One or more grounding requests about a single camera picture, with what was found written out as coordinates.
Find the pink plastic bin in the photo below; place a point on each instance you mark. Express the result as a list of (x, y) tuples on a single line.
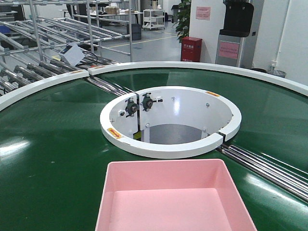
[(171, 195)]

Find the red fire extinguisher cabinet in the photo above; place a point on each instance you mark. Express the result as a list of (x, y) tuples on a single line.
[(191, 49)]

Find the green potted plant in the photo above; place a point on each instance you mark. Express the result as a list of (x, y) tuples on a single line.
[(183, 24)]

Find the white utility cart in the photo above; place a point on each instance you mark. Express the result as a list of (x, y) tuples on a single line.
[(153, 19)]

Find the white control box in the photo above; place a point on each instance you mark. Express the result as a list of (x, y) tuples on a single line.
[(72, 54)]

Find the green circular conveyor belt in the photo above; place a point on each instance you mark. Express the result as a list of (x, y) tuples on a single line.
[(53, 155)]

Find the grey water dispenser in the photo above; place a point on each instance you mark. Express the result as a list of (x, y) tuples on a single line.
[(231, 38)]

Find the steel roller conveyor rack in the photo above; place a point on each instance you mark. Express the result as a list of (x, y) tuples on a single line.
[(51, 35)]

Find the steel conveyor rollers right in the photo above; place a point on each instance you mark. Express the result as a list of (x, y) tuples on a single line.
[(284, 175)]

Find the pink wall notice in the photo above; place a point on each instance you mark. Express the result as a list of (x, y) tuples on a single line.
[(203, 13)]

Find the wire mesh waste basket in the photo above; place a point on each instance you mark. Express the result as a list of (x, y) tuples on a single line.
[(277, 73)]

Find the white outer conveyor rail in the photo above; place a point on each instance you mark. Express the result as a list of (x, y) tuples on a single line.
[(20, 93)]

